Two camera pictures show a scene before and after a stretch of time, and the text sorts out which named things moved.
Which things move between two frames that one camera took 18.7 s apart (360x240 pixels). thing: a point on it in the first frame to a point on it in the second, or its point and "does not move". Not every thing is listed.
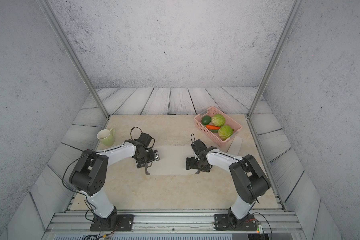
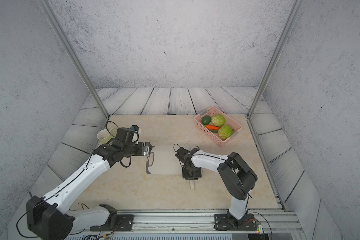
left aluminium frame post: x=56 y=23 does not move
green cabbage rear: x=218 y=120 does not move
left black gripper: x=153 y=158 to x=141 y=151
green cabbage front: x=225 y=132 does not move
